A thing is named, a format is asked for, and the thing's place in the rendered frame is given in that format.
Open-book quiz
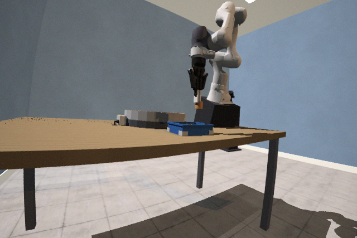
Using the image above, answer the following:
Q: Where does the blue plastic crate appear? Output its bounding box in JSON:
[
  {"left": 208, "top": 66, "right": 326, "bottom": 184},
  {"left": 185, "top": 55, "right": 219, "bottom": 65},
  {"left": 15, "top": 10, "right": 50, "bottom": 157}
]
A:
[{"left": 167, "top": 122, "right": 214, "bottom": 136}]

